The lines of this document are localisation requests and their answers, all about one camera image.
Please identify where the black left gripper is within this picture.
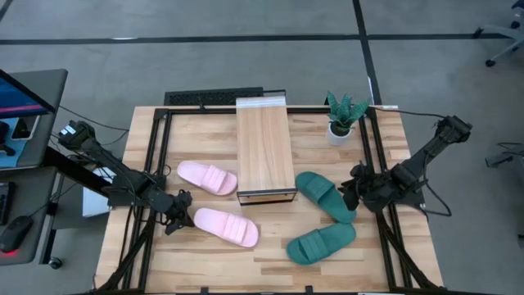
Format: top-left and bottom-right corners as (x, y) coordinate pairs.
(156, 188), (197, 237)

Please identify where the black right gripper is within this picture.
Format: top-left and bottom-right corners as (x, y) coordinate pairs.
(338, 162), (396, 213)

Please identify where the green rubber slide sandal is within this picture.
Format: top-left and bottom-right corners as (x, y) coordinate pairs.
(285, 222), (357, 266)
(295, 170), (358, 225)

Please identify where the pink rubber slide sandal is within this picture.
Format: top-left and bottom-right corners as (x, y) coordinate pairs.
(192, 207), (260, 249)
(176, 160), (238, 197)

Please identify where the artificial plant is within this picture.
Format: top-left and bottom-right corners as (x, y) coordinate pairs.
(325, 90), (371, 147)

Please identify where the white box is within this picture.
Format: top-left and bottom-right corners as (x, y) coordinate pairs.
(81, 166), (118, 218)

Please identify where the black keyboard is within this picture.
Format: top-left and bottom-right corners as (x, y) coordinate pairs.
(0, 181), (16, 227)
(163, 86), (265, 107)

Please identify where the black desk support bar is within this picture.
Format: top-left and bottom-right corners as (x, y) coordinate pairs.
(43, 145), (111, 197)

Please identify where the grey chair base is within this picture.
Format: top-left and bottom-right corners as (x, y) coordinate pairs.
(485, 141), (524, 169)

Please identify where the grey office desk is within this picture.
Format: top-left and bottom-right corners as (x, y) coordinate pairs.
(0, 68), (69, 171)
(0, 166), (58, 266)

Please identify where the black computer mouse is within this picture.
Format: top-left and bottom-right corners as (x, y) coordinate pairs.
(0, 215), (35, 254)

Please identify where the blue desk mat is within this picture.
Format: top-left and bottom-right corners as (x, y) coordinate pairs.
(0, 116), (41, 170)

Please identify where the black smartphone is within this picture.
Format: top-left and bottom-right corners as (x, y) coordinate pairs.
(11, 115), (40, 142)

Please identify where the black desk gadget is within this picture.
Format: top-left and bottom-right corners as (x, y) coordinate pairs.
(0, 121), (17, 157)

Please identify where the computer monitor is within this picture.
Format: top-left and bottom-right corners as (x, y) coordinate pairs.
(0, 68), (56, 120)

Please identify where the grey office chair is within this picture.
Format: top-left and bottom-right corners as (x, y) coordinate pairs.
(472, 0), (524, 68)

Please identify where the black aluminium table frame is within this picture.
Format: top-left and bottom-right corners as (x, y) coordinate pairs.
(96, 107), (443, 295)

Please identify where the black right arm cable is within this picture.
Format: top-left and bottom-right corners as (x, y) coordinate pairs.
(370, 105), (454, 218)

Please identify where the wooden shelf black metal frame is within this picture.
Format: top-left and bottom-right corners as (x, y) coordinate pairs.
(235, 96), (298, 206)

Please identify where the thin black floor cable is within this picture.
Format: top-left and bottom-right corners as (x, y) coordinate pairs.
(51, 104), (130, 148)

